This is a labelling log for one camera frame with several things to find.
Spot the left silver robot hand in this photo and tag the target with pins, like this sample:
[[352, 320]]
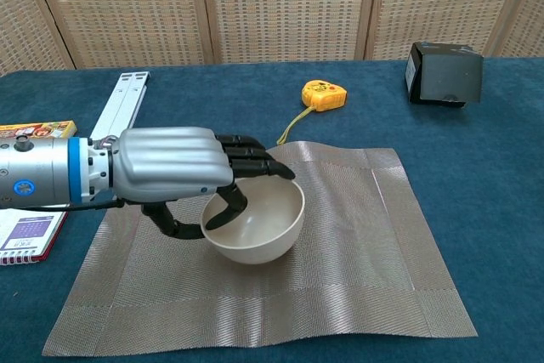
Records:
[[170, 163]]

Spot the white bowl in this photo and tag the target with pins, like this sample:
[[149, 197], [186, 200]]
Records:
[[263, 227]]

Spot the brown woven placemat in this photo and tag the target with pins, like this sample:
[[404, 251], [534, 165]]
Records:
[[348, 252]]

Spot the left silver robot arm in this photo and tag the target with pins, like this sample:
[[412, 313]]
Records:
[[47, 171]]

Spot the white folding stand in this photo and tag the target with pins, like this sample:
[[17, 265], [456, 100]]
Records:
[[121, 103]]

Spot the yellow curry box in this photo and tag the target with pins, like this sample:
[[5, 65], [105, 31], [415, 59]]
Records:
[[42, 128]]

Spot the red spiral notebook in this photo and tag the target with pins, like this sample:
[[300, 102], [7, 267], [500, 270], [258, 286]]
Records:
[[25, 235]]

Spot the yellow tape measure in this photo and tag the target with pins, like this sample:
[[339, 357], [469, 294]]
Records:
[[324, 94]]

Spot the woven bamboo folding screen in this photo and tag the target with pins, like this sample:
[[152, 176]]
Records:
[[280, 6]]

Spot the black cardboard box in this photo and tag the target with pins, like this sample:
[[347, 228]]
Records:
[[450, 76]]

